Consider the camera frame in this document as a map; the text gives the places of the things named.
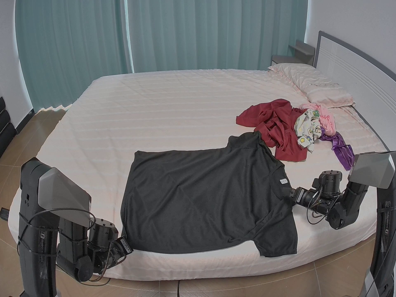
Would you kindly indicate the white printed garment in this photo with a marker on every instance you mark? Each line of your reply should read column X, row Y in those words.
column 307, row 128

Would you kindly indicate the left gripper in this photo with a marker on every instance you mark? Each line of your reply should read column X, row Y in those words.
column 113, row 254

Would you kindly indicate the grey bedside table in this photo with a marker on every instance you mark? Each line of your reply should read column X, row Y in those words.
column 294, row 56

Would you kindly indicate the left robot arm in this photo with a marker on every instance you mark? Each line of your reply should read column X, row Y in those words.
column 34, row 227

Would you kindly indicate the pink garment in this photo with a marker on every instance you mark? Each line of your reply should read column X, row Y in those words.
column 326, row 119

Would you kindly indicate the cream pillow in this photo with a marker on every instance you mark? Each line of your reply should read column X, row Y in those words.
column 318, row 85

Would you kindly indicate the blue-green curtain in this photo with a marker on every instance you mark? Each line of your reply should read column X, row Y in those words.
column 71, row 42
column 216, row 26

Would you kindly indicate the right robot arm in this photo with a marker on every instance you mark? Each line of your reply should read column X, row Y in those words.
column 349, row 203

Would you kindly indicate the black T-shirt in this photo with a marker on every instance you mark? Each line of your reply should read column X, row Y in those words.
column 201, row 190

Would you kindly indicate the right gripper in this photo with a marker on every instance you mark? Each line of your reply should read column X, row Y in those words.
column 306, row 198

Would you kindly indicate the bed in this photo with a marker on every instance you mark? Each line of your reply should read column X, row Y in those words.
column 170, row 110

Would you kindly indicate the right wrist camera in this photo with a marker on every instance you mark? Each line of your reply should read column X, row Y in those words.
column 315, row 185

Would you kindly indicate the dark red garment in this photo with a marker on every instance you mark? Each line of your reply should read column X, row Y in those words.
column 278, row 128

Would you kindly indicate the purple garment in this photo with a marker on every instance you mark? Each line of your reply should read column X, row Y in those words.
column 342, row 150

